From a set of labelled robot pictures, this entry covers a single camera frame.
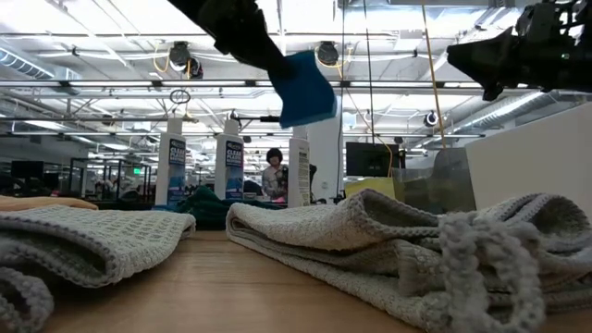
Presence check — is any yellow plastic bin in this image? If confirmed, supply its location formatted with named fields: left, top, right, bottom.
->
left=344, top=177, right=398, bottom=201

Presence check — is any black monitor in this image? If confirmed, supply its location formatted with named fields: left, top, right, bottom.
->
left=345, top=142, right=401, bottom=178

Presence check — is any dark green cloth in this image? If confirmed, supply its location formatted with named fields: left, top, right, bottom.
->
left=152, top=185, right=283, bottom=231

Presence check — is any white plastic cleaner bottle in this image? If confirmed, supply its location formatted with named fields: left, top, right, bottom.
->
left=287, top=125, right=312, bottom=208
left=154, top=117, right=187, bottom=207
left=214, top=118, right=245, bottom=201

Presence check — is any person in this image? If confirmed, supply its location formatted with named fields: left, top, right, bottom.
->
left=261, top=147, right=290, bottom=203

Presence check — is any black metal rack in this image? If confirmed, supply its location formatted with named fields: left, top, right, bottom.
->
left=68, top=157, right=153, bottom=201

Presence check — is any white plastic bin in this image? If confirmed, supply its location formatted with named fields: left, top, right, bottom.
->
left=464, top=102, right=592, bottom=218

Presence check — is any yellow hanging cable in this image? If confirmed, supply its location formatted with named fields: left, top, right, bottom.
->
left=419, top=0, right=448, bottom=150

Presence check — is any grey waffle towel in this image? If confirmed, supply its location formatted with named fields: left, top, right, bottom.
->
left=225, top=188, right=592, bottom=333
left=0, top=204, right=197, bottom=333

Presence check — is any dark smoky plastic bin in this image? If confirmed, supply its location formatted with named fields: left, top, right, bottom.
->
left=392, top=147, right=477, bottom=215

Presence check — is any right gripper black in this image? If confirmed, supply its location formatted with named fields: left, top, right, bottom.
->
left=446, top=0, right=592, bottom=102

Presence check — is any dark distant monitor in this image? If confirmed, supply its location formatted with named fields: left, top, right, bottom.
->
left=9, top=160, right=45, bottom=180

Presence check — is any orange cloth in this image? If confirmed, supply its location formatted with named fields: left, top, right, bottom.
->
left=0, top=194, right=99, bottom=213

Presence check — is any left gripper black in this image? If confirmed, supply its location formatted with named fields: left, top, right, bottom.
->
left=168, top=0, right=295, bottom=80

